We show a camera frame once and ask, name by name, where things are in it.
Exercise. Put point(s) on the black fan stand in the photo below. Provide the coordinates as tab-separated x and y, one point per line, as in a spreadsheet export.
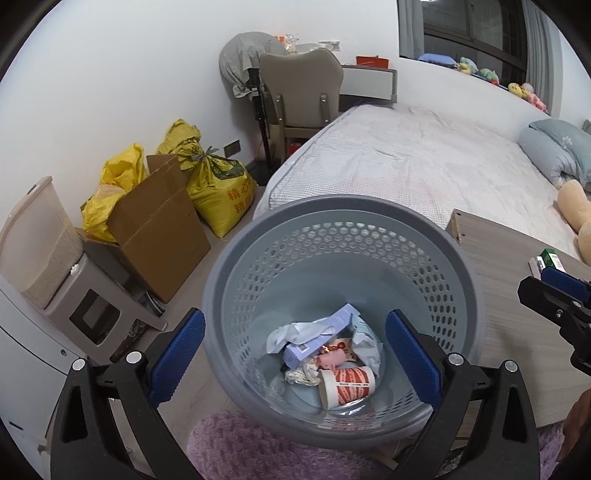
262	120

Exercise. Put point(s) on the yellow-green plush toy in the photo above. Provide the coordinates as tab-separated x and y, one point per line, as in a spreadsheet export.
466	65

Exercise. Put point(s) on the wooden table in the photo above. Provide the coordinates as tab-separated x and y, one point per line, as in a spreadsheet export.
498	295

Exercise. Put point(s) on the grey sheer curtain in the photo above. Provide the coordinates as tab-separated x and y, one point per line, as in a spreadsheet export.
542	55

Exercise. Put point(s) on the pink plush toy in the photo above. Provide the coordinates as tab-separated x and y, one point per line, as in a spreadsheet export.
536	99

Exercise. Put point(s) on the red striped paper cup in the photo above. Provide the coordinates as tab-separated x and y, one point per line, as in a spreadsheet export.
351	383

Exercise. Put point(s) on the dark patterned object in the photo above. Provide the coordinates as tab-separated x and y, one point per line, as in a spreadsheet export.
136	330

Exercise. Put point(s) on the pale blue plastic packet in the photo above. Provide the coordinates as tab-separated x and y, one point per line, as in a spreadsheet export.
369	346

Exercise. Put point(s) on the red gift box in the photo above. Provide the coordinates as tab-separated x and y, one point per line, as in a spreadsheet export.
372	62

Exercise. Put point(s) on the small red box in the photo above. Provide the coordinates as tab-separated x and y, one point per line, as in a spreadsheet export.
294	148

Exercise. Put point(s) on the beige upholstered chair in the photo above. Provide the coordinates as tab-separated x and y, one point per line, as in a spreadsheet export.
300	92

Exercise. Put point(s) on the yellow plastic bag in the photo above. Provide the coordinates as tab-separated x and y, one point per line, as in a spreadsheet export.
120	166

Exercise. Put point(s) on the dark wall outlet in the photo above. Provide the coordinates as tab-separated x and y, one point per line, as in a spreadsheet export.
232	148

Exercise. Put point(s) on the translucent beige rice container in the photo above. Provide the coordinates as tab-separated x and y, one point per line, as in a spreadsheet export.
41	258

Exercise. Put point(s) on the red and white snack wrapper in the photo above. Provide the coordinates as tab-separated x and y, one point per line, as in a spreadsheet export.
342	344

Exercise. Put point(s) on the white and grey desk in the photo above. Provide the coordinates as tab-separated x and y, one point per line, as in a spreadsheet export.
369	83

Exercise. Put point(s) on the small green box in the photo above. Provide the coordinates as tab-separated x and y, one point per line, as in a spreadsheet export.
551	258

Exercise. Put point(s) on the white cabinet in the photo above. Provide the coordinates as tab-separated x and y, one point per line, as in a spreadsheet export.
23	369

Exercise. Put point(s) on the silver foil wrapper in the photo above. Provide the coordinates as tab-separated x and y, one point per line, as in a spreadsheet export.
300	374

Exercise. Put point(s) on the white flat packet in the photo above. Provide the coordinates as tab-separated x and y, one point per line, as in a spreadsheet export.
330	45

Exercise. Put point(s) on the tied yellow woven sack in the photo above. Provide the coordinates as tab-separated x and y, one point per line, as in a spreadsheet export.
180	136

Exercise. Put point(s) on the clear snack bag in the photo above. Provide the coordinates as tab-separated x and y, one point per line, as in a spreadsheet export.
290	44

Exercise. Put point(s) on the large printed yellow sack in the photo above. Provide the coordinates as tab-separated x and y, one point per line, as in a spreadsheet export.
217	189

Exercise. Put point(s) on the grey perforated plastic wastebasket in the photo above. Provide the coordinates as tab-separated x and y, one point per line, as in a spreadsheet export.
212	300

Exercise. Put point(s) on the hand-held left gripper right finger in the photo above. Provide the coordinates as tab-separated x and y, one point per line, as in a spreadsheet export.
413	360

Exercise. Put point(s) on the green plush toy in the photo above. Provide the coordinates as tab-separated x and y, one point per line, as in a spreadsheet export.
488	76

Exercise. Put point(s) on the blue-grey duvet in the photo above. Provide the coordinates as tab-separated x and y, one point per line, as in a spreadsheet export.
554	147

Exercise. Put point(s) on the small pink item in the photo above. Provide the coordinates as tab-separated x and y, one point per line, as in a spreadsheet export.
330	359

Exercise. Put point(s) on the grey cloth fan cover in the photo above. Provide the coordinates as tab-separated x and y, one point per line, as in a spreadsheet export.
240	55

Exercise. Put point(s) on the blue plush toy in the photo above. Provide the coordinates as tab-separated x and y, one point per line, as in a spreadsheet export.
435	58

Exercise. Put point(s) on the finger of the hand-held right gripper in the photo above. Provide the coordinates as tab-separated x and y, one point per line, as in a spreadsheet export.
565	282
545	300

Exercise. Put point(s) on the brown cardboard box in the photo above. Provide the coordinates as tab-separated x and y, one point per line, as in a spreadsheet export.
157	240

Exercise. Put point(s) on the lavender cardboard box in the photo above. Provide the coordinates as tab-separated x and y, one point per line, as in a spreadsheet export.
339	318

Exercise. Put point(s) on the purple fluffy cloth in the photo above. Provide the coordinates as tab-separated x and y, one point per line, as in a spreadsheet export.
240	447

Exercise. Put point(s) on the bed with white cover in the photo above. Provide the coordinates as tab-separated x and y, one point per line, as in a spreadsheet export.
406	157

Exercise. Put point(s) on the yellow plush toy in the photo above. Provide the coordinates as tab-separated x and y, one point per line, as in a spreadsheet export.
517	89

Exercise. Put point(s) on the white tissue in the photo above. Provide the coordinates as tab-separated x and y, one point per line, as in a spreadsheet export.
281	337

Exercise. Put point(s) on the person's right forearm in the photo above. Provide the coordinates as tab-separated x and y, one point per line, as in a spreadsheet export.
579	415

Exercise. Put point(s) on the dark window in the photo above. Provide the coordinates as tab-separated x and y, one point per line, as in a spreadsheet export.
461	23

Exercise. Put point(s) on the beige plastic stool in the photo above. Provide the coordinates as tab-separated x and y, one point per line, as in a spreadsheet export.
87	281

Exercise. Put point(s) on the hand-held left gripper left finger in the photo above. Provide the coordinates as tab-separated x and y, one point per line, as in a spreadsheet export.
178	355

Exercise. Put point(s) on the beige plush bear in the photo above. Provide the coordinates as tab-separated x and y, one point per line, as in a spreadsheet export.
575	203

